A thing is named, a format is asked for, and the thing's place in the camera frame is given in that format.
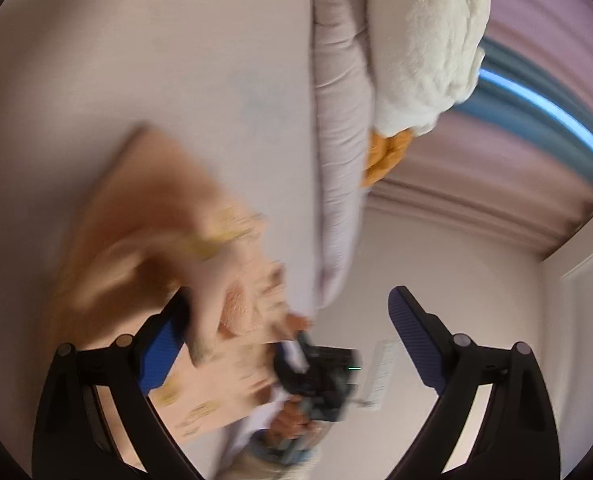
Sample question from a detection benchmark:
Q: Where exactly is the white wall socket strip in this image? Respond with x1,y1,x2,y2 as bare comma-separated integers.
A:
357,339,401,412

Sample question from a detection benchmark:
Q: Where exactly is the lilac bed sheet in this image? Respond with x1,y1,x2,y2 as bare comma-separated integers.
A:
0,0,319,466

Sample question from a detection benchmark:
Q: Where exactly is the person's right hand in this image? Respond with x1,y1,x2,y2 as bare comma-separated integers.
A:
265,396,323,448

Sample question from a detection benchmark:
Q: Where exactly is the orange printed baby garment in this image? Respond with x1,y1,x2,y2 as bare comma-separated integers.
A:
45,127,311,442

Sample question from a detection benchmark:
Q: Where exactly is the blue curtain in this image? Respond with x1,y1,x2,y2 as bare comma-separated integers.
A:
455,38,593,186

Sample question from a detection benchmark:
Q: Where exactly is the right forearm cream fleece sleeve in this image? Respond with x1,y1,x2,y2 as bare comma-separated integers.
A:
215,429,321,480

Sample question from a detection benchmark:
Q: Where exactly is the white plush duck toy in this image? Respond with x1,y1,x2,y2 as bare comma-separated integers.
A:
363,0,491,186

